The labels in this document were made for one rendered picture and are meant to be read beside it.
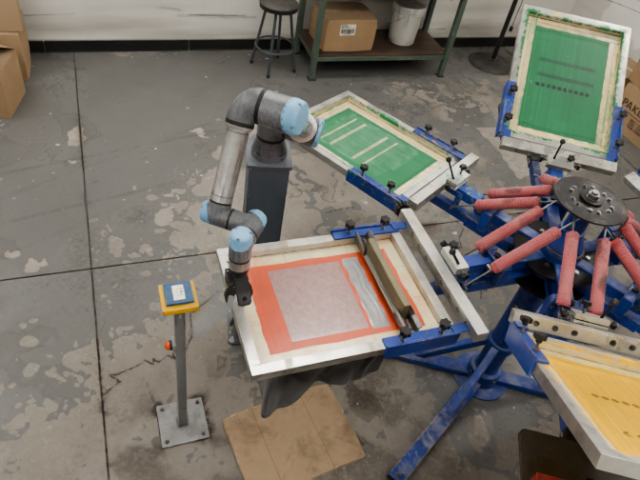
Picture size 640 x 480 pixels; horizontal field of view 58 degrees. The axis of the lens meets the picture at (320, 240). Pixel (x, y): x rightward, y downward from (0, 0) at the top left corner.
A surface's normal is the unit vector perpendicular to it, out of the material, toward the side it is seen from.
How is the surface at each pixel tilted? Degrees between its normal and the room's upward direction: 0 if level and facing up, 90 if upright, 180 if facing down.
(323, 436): 3
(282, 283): 0
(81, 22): 90
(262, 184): 90
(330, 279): 0
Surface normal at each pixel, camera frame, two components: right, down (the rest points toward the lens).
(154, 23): 0.32, 0.69
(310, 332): 0.15, -0.71
